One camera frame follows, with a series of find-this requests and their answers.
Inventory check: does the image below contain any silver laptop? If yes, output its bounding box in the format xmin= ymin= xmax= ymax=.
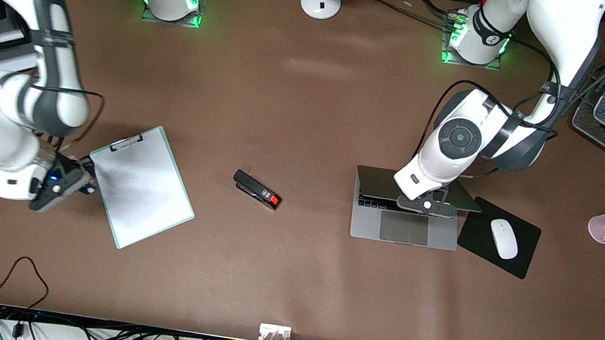
xmin=348 ymin=164 xmax=487 ymax=255

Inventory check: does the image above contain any black mouse pad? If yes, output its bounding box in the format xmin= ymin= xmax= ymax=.
xmin=453 ymin=194 xmax=545 ymax=281

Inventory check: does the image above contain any mint green clipboard white paper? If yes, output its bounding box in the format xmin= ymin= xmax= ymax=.
xmin=78 ymin=117 xmax=206 ymax=259

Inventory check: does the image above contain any white computer mouse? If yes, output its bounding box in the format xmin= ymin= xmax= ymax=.
xmin=486 ymin=218 xmax=523 ymax=261

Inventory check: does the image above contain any black stapler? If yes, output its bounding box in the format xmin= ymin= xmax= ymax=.
xmin=230 ymin=169 xmax=285 ymax=212

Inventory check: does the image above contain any small white box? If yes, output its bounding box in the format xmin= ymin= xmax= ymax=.
xmin=258 ymin=323 xmax=292 ymax=340

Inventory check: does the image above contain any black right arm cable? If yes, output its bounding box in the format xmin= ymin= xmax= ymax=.
xmin=22 ymin=82 xmax=108 ymax=160

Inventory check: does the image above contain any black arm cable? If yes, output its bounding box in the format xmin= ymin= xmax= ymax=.
xmin=410 ymin=27 xmax=569 ymax=193
xmin=22 ymin=82 xmax=108 ymax=160

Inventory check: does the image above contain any black looped cable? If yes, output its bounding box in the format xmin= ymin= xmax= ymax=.
xmin=0 ymin=253 xmax=53 ymax=315

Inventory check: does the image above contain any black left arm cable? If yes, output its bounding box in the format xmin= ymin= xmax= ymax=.
xmin=410 ymin=27 xmax=569 ymax=193

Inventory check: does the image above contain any black base cable bundle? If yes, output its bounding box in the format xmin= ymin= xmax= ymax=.
xmin=350 ymin=0 xmax=465 ymax=31

